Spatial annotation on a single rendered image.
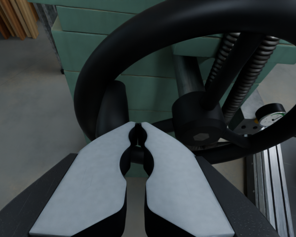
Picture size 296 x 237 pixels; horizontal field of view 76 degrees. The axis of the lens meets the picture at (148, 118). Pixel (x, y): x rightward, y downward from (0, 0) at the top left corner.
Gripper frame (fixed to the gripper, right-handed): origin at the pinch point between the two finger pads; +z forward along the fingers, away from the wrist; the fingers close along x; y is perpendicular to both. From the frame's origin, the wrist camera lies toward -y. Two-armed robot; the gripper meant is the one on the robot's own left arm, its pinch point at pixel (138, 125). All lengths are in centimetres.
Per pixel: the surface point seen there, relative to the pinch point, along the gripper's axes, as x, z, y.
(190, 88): 6.4, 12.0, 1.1
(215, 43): 9.4, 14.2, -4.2
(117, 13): -3.8, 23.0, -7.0
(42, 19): -54, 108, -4
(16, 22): -92, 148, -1
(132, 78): -1.6, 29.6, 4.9
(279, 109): 31.8, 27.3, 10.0
